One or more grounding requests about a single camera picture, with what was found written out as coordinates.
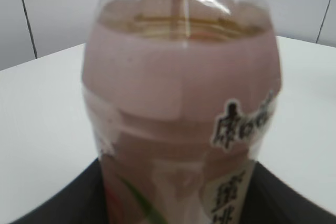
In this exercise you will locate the pink peach tea bottle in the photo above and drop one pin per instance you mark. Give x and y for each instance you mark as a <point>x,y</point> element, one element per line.
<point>180,94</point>

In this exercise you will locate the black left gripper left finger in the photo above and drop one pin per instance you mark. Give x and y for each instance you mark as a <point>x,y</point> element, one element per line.
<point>81,201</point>

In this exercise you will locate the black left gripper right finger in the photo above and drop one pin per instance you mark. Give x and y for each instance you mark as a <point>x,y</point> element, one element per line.
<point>272,201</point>

